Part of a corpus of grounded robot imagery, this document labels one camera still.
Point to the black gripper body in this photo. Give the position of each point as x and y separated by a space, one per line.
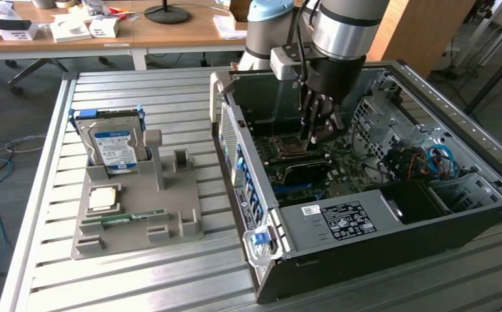
335 79

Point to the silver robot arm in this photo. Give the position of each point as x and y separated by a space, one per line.
346 32

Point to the metal CPU socket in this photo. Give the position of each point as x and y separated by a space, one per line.
287 144

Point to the green motherboard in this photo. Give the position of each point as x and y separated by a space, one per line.
350 156

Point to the blue expansion slot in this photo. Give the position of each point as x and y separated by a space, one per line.
291 188

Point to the silver chipset heatsink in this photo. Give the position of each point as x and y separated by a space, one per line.
342 191

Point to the white paper stack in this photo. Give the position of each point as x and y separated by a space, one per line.
228 27

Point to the grey power supply unit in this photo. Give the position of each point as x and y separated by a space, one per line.
302 227

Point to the blue case latch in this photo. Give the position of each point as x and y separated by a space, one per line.
260 239

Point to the wooden office desk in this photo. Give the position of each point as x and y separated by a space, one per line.
180 35
37 47

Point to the grey metal disk bay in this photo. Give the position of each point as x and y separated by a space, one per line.
467 195

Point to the black open PC case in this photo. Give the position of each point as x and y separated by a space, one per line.
363 260

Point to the black round lamp base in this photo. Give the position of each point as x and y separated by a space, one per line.
166 15

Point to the hard disk with blue caddy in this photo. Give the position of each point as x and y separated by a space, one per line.
111 146

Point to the grey printed parts rack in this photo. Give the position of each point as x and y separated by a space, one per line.
137 208

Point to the green RAM stick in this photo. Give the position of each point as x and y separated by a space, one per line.
124 217

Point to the red orange packet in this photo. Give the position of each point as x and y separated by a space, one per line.
123 14

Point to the silver CPU chip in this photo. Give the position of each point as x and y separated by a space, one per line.
103 198

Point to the small white labelled box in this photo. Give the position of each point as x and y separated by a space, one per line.
103 29

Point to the white box with roll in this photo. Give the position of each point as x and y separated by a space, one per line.
65 34

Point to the beige tape roll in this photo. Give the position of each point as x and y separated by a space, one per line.
64 4

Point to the black castor leg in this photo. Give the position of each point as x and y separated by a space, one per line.
28 69

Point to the grey cup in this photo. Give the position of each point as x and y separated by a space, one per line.
43 4

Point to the white box with black lid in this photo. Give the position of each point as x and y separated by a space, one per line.
16 34

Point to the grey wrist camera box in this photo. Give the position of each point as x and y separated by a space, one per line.
283 65

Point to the black partition frame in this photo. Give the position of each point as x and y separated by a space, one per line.
492 79

